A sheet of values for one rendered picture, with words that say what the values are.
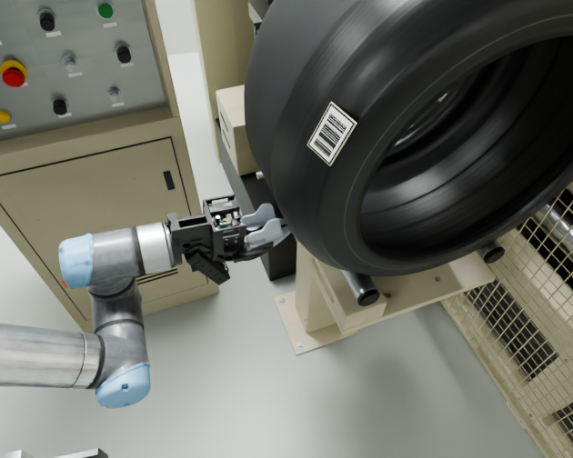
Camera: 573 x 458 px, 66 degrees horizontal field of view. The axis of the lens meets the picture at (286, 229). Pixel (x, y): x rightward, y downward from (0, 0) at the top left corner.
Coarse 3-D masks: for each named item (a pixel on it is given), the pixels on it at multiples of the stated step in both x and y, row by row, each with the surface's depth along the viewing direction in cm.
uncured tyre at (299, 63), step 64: (320, 0) 53; (384, 0) 46; (448, 0) 44; (512, 0) 44; (256, 64) 62; (320, 64) 50; (384, 64) 46; (448, 64) 46; (512, 64) 86; (256, 128) 65; (384, 128) 50; (448, 128) 97; (512, 128) 89; (320, 192) 56; (384, 192) 99; (448, 192) 94; (512, 192) 87; (320, 256) 71; (384, 256) 73; (448, 256) 80
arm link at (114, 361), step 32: (128, 320) 68; (0, 352) 52; (32, 352) 55; (64, 352) 57; (96, 352) 60; (128, 352) 64; (0, 384) 53; (32, 384) 56; (64, 384) 58; (96, 384) 61; (128, 384) 61
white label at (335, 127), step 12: (336, 108) 49; (324, 120) 50; (336, 120) 49; (348, 120) 48; (324, 132) 51; (336, 132) 50; (348, 132) 48; (312, 144) 52; (324, 144) 51; (336, 144) 50; (324, 156) 51; (336, 156) 50
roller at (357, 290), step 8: (344, 272) 85; (352, 272) 84; (352, 280) 83; (360, 280) 82; (368, 280) 83; (352, 288) 83; (360, 288) 82; (368, 288) 81; (376, 288) 82; (360, 296) 81; (368, 296) 81; (376, 296) 82; (360, 304) 83; (368, 304) 84
